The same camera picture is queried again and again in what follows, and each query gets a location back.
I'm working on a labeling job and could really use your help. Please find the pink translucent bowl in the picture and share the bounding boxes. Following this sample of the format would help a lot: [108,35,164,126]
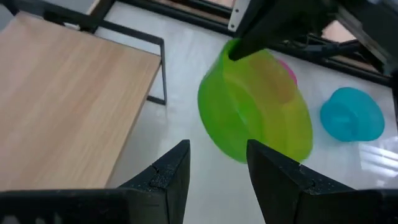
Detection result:
[276,58,299,86]

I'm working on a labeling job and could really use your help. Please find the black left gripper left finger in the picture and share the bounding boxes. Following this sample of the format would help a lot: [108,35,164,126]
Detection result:
[0,139,192,224]

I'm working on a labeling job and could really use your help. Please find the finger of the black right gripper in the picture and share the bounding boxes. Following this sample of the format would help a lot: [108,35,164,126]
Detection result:
[228,26,290,62]

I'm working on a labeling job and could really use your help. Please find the cyan translucent bowl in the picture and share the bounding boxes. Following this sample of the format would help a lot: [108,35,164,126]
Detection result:
[319,86,386,143]

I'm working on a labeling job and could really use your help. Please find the green translucent bowl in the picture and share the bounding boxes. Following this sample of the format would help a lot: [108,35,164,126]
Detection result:
[197,39,314,164]

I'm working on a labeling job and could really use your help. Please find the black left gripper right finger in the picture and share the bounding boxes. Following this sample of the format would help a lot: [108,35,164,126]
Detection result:
[246,139,398,224]

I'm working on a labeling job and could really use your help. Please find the silver metal bracket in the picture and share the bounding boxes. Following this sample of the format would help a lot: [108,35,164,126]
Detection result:
[228,0,251,33]

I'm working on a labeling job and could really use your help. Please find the wooden shelf with black frame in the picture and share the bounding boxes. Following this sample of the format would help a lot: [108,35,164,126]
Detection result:
[0,0,169,192]

